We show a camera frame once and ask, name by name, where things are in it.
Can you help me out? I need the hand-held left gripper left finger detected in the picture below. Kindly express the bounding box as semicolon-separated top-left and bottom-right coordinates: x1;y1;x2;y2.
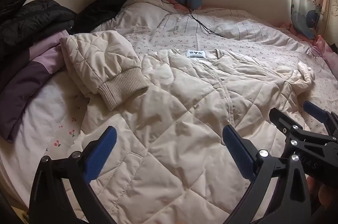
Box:
29;126;118;224

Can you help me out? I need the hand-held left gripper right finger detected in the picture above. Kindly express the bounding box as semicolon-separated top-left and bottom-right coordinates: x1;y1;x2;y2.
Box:
222;124;311;224

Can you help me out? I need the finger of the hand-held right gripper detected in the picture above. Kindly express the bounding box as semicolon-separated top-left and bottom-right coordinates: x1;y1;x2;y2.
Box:
269;107;338;153
303;101;338;135

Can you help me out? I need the beige quilted jacket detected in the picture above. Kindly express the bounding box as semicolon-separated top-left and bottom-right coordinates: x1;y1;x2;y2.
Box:
59;30;316;224

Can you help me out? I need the person's right hand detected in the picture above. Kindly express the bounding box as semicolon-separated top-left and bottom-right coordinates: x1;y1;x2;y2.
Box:
308;175;334;214

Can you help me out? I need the pink pillow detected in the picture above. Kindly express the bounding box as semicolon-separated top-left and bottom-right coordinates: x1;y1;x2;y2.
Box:
312;34;338;73

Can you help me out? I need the purple jacket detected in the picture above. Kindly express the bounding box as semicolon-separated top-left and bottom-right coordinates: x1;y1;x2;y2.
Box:
0;30;70;144

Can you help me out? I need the cherry print duvet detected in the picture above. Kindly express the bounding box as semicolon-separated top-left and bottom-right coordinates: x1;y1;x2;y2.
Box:
0;0;336;187

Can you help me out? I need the black puffer jacket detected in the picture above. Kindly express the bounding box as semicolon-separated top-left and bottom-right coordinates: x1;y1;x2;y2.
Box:
0;0;78;61

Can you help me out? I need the black charger cable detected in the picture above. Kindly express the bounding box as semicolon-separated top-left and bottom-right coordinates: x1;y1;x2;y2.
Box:
146;0;225;38

